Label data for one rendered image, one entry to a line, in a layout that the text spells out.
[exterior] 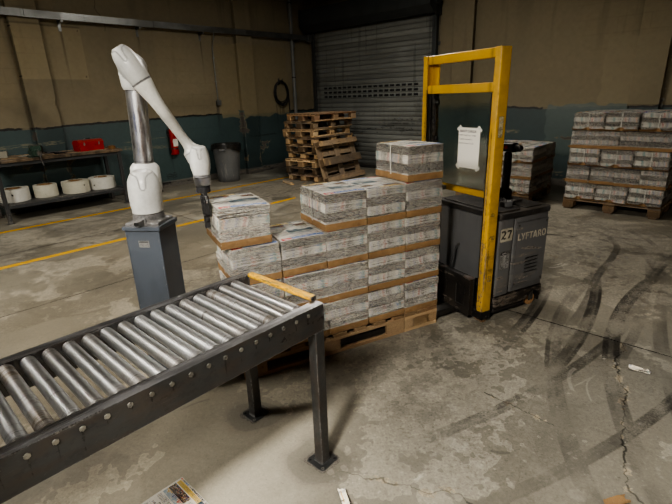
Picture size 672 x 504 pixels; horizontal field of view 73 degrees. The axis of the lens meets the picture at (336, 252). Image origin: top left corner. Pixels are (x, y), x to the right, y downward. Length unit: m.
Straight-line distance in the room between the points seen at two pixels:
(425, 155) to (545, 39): 6.12
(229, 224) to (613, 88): 7.09
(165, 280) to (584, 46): 7.53
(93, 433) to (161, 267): 1.24
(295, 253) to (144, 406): 1.42
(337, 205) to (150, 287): 1.14
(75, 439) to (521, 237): 2.97
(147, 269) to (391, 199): 1.48
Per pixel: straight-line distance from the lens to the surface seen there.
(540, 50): 8.94
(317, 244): 2.70
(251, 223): 2.51
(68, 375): 1.69
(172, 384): 1.54
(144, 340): 1.78
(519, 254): 3.59
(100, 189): 8.49
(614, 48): 8.62
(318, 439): 2.21
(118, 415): 1.50
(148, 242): 2.53
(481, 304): 3.42
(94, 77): 9.16
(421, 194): 3.02
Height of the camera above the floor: 1.60
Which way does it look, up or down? 19 degrees down
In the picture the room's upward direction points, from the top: 2 degrees counter-clockwise
